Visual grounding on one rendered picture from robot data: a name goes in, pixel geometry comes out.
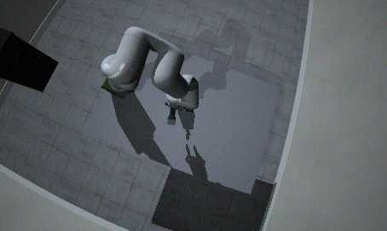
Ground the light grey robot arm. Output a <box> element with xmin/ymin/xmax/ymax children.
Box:
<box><xmin>101</xmin><ymin>27</ymin><xmax>199</xmax><ymax>125</ymax></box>

